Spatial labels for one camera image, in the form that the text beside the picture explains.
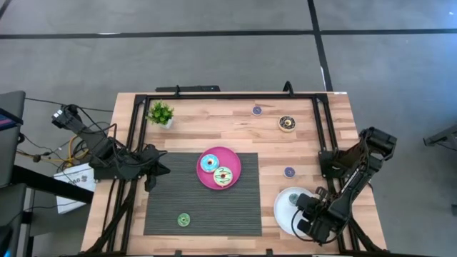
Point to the green plant in white pot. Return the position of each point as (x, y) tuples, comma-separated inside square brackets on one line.
[(160, 114)]

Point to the black floor beam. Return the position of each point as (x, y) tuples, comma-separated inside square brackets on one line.
[(53, 185)]

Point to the pink round plate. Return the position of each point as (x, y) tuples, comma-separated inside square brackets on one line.
[(232, 157)]

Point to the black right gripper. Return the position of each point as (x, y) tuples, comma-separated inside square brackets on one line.
[(325, 221)]

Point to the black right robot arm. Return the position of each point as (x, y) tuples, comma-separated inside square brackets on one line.
[(357, 171)]

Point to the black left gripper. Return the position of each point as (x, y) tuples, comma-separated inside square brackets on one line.
[(150, 158)]

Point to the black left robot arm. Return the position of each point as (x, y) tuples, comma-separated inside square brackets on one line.
[(96, 142)]

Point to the small blue sprinkled donut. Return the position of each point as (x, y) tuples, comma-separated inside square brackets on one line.
[(286, 169), (254, 108)]

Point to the small green icing donut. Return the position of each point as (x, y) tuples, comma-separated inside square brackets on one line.
[(180, 216)]

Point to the white round plate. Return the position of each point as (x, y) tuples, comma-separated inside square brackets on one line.
[(283, 214)]

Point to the chocolate icing donut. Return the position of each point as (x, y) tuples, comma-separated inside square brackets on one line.
[(282, 119)]

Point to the black power strip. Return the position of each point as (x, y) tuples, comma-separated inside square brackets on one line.
[(189, 88)]

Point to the cream zigzag sprinkled donut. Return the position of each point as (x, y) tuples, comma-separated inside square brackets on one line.
[(228, 171)]

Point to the white printed cardboard box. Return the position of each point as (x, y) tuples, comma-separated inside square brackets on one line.
[(76, 175)]

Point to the blue icing donut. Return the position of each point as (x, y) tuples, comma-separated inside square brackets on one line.
[(205, 160)]

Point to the grey side desk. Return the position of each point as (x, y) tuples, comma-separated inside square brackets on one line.
[(10, 150)]

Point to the small teal icing donut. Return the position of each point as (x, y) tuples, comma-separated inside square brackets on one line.
[(292, 198)]

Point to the grey woven placemat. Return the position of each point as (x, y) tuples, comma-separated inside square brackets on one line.
[(168, 200)]

